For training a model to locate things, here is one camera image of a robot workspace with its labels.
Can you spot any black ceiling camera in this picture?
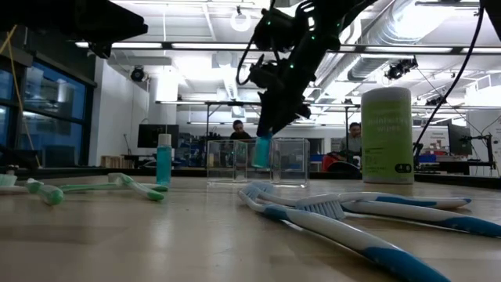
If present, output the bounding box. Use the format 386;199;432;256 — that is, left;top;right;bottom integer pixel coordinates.
130;65;146;83
385;57;419;81

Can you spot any blue white toothbrush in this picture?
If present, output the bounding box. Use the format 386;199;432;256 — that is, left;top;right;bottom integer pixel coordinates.
296;194;501;239
237;183;451;282
250;180;473;210

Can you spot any clear acrylic organizer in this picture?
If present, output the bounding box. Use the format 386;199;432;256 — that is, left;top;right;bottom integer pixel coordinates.
206;137;311;186

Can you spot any black computer monitor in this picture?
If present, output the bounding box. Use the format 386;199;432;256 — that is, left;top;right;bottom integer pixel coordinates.
137;124;180;149
447;123;474;157

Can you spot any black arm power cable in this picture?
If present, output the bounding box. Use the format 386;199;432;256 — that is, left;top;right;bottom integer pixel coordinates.
413;0;486;156

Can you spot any red chair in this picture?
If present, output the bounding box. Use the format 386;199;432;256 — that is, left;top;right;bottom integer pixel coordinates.
321;153;361;173

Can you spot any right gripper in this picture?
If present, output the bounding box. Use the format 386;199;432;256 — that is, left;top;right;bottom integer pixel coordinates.
256;74;314;136

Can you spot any green disinfecting wipes canister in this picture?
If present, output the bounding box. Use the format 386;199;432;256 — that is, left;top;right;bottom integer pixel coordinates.
360;86;415;185

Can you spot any teal bottle white cap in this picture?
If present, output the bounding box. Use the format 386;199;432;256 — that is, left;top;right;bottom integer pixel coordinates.
156;133;173;186
252;132;274;169

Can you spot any silver ventilation duct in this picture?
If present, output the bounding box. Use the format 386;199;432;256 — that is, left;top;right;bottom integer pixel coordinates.
312;0;482;83

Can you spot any yellow extension cable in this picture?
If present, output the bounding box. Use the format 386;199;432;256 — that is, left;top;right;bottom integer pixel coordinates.
0;25;42;168

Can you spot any green white toothbrush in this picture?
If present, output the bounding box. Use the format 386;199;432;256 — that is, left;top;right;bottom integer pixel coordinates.
0;174;170;196
107;172;166;203
25;178;65;207

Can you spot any person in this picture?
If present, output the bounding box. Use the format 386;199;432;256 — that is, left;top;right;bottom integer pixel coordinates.
229;119;254;141
338;121;363;164

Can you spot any white ring lamp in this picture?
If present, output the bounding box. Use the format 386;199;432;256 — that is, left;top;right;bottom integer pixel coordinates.
229;9;252;33

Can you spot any wooden crate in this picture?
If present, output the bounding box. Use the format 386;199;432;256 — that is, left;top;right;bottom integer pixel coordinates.
100;155;136;169

